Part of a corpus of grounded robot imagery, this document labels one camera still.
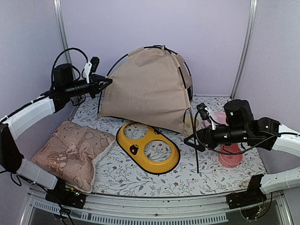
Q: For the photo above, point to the right aluminium frame post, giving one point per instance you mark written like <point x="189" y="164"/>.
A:
<point x="245" y="48"/>

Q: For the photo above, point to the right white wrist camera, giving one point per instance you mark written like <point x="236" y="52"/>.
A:
<point x="206" y="113"/>

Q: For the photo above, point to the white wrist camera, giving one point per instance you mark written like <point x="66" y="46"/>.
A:
<point x="206" y="113"/>
<point x="90" y="67"/>

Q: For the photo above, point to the pink flat plate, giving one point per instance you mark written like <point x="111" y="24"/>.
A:
<point x="221" y="117"/>

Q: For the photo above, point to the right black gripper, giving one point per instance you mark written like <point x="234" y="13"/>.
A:
<point x="201" y="136"/>

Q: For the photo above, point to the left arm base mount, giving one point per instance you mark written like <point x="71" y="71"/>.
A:
<point x="66" y="195"/>

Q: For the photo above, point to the pink cat-ear bowl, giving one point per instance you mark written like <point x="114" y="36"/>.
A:
<point x="230" y="161"/>

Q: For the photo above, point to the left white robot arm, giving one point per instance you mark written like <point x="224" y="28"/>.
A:
<point x="14" y="125"/>

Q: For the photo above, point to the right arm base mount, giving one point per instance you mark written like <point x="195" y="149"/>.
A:
<point x="246" y="199"/>

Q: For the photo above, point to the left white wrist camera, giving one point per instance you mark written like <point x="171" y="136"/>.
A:
<point x="90" y="67"/>

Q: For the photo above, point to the left aluminium frame post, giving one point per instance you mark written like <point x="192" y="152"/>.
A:
<point x="60" y="23"/>

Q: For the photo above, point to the front aluminium table rail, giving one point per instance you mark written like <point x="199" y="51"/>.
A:
<point x="121" y="210"/>

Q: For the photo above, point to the brown patterned pet cushion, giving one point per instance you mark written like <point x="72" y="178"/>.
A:
<point x="72" y="153"/>

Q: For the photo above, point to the yellow double bowl holder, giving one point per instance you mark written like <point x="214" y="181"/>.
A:
<point x="148" y="147"/>

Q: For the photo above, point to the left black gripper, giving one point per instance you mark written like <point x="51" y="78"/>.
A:
<point x="96" y="87"/>

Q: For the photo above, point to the beige fabric pet tent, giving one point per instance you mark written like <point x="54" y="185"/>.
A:
<point x="152" y="86"/>

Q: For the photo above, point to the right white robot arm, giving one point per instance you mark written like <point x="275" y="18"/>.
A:
<point x="270" y="135"/>

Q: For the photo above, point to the aluminium frame post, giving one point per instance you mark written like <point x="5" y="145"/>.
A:
<point x="60" y="23"/>
<point x="245" y="48"/>

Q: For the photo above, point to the cream small bowl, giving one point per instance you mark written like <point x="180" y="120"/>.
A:
<point x="190" y="123"/>

